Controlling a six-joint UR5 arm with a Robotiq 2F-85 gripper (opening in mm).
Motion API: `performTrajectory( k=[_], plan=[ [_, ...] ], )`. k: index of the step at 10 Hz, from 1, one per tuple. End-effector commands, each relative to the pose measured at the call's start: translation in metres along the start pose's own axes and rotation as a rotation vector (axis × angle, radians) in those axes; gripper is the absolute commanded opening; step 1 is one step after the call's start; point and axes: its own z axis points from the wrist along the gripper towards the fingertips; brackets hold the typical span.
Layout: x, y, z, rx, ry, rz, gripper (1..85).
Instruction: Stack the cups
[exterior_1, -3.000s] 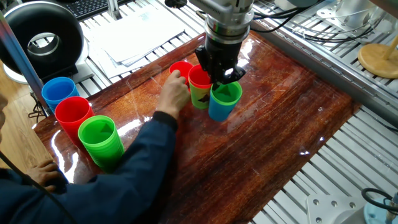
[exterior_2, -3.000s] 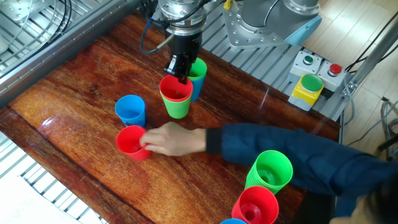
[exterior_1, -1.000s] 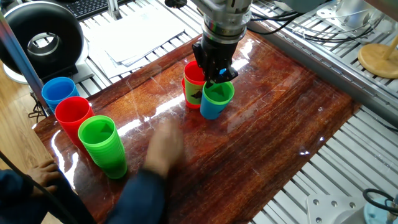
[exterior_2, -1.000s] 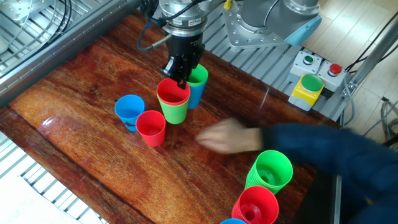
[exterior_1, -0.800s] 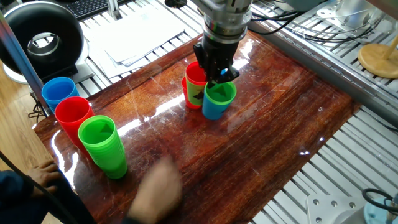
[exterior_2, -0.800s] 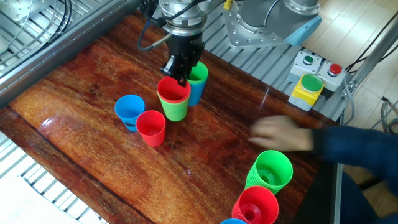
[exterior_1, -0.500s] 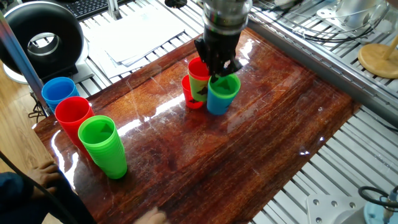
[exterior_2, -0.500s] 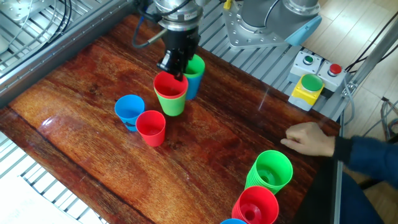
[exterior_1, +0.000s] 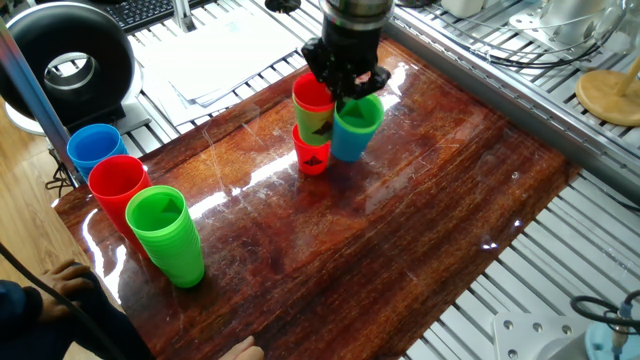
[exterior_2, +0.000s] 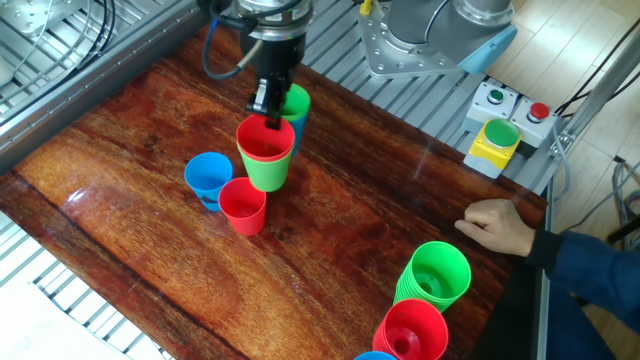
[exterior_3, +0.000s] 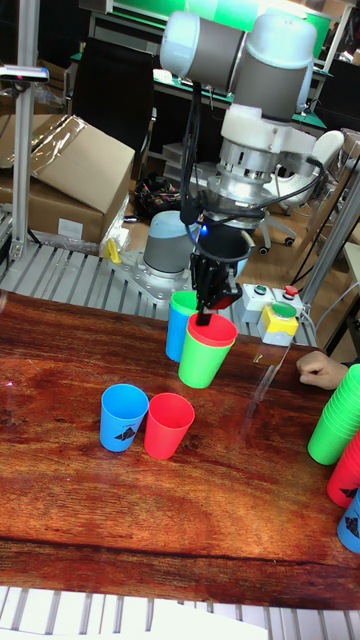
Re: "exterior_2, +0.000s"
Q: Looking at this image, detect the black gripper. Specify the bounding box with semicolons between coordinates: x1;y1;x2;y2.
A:
239;32;308;132

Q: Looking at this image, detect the green plastic cup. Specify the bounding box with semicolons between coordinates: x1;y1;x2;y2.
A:
279;83;312;124
238;147;294;193

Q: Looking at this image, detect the red plastic cup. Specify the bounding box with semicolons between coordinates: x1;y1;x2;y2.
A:
235;114;296;164
217;176;268;237

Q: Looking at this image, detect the blue plastic cup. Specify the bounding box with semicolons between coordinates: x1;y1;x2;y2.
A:
289;112;310;156
183;151;234;213

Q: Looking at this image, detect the green cup stack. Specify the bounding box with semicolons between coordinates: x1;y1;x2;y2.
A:
393;240;473;314

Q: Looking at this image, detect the red cup stack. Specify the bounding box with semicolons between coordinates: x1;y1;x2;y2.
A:
372;298;450;360

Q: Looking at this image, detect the white paper stack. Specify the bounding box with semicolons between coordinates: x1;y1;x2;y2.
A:
0;282;134;360

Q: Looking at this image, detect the person's right hand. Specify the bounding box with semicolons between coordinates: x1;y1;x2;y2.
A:
453;198;537;258

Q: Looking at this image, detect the glossy wood grain board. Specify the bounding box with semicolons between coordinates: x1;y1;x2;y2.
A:
0;24;549;360

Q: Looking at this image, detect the white box green button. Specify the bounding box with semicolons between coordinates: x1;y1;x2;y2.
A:
462;81;520;135

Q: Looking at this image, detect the yellow box green button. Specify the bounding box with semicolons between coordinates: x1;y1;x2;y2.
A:
462;118;524;180

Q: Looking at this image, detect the white box red button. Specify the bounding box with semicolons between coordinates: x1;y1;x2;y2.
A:
508;96;559;150

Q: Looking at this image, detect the blue trouser leg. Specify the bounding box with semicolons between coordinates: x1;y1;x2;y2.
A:
546;279;616;360

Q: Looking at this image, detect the blue cable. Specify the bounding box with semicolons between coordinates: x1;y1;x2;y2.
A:
202;18;221;71

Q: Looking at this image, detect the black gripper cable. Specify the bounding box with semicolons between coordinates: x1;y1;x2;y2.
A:
201;0;264;82

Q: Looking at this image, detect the silver metal bracket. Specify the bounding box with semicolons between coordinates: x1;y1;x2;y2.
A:
0;0;89;37

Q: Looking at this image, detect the grey aluminium post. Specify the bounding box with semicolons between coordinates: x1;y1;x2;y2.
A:
548;29;640;157

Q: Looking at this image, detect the grey cable bundle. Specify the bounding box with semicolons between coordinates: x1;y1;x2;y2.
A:
549;124;640;274

